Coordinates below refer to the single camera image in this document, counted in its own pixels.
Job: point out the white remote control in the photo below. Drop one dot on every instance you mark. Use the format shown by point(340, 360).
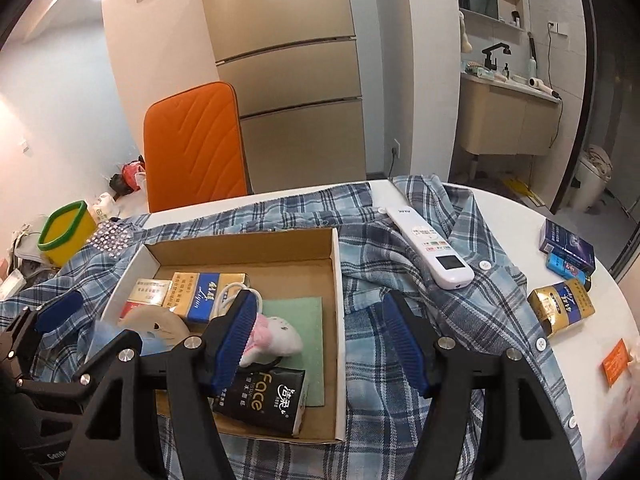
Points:
point(446, 266)

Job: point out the gold refrigerator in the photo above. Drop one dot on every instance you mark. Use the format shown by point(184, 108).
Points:
point(294, 67)

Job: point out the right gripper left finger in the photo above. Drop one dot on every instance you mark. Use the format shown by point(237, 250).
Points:
point(118, 436)

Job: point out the green cloth square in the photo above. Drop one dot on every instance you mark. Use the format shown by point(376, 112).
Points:
point(305, 314)

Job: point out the red gold tissue pack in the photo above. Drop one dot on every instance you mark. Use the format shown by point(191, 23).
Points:
point(146, 292)

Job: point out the black Face tissue pack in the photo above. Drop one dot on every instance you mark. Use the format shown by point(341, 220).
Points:
point(273, 399)

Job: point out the yellow green-rimmed basket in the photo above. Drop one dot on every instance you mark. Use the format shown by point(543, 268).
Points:
point(65, 232)

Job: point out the white hair dryer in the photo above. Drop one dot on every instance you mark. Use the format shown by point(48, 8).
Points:
point(542, 89)

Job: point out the white plastic bag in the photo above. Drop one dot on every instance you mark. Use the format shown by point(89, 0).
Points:
point(623, 414)

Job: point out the gold tissue pack on table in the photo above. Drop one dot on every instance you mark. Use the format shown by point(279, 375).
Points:
point(561, 305)

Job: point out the round beige plush cushion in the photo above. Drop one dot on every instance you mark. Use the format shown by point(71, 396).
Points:
point(159, 329)

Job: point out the small light blue box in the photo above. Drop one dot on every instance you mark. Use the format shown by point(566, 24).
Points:
point(566, 270)

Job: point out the orange packet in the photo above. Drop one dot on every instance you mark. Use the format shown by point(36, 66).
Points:
point(616, 363)

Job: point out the gold blue tissue pack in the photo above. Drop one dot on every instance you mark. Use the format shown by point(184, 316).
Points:
point(199, 297)

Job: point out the dark blue box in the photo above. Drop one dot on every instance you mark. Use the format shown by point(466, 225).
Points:
point(571, 248)

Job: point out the blue plaid shirt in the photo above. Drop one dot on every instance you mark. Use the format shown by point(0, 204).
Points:
point(384, 416)

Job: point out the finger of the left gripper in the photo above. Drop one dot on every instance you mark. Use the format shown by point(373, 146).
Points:
point(52, 315)

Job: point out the studded fabric patch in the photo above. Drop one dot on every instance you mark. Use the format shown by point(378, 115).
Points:
point(117, 240)

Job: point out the beige bathroom vanity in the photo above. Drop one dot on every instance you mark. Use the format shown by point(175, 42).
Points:
point(499, 118)

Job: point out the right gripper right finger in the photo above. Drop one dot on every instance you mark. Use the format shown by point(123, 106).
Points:
point(522, 437)

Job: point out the pink white plush bunny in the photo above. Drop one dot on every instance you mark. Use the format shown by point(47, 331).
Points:
point(271, 336)

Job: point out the red plastic bag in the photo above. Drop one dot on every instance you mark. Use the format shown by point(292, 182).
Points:
point(134, 175)

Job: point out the open cardboard box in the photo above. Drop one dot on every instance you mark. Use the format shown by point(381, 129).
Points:
point(298, 273)

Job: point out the grey beige cloth bag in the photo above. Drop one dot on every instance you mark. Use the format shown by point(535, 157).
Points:
point(25, 255)

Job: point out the orange chair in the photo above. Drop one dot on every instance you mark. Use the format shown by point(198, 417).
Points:
point(193, 148)

